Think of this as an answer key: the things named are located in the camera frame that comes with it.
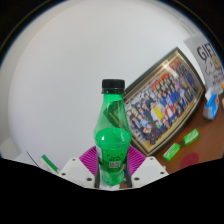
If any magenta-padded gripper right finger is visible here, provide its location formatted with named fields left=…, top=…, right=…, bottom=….
left=125, top=145, right=170, bottom=189

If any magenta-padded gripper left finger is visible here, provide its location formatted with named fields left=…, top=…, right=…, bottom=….
left=58, top=145, right=100, bottom=189

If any green plastic drink bottle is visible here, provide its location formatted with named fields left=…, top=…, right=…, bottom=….
left=93, top=78, right=133, bottom=187

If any white lettered shuttlecock tube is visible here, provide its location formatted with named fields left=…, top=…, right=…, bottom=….
left=37, top=154, right=62, bottom=175

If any small green packet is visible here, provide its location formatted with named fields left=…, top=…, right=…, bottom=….
left=162, top=142, right=182, bottom=163
left=182, top=128, right=201, bottom=147

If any flat round red coaster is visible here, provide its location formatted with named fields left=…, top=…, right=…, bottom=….
left=179, top=152, right=200, bottom=170

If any framed group picture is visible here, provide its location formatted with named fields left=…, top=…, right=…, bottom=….
left=123, top=46, right=206, bottom=157

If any blue tissue pack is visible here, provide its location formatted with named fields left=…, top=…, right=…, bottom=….
left=202, top=87, right=221, bottom=120

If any white paper gift bag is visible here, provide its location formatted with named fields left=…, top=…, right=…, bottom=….
left=182, top=33, right=224, bottom=88

